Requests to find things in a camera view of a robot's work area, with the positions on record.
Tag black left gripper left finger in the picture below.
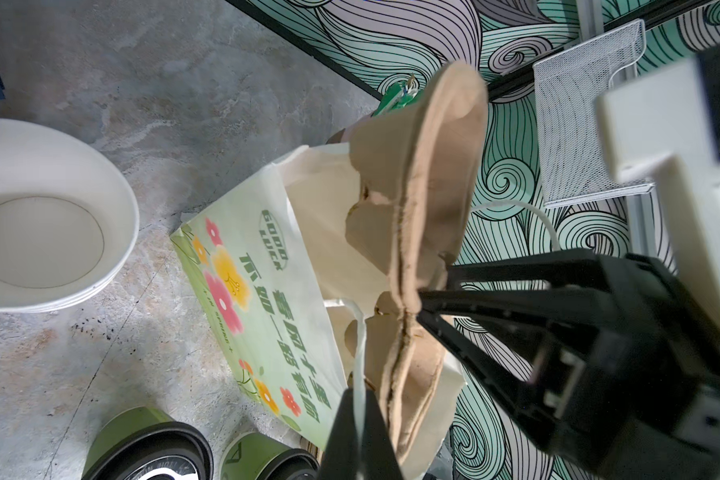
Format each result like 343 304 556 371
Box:
317 389 360 480

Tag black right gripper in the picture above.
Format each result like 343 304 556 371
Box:
416 35 720 480

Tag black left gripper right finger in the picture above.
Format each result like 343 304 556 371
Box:
359 390 403 480

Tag single brown pulp cup carrier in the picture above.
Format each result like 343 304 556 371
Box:
345 61 488 461

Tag white green paper takeout bag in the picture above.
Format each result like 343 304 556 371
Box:
169 142 562 480

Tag green white paper cup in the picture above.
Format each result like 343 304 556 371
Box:
81 406 215 480

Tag black coffee cup lid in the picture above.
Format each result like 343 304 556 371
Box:
255 449 319 480
87 422 213 479

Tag green white wrapped straws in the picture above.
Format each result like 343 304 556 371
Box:
371 75 420 117

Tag stack of paper cups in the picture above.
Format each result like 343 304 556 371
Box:
0 119 140 313

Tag clear acrylic wall holder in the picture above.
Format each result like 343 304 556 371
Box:
533 19 653 208

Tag black cage frame post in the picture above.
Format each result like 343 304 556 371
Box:
485 0 715 100

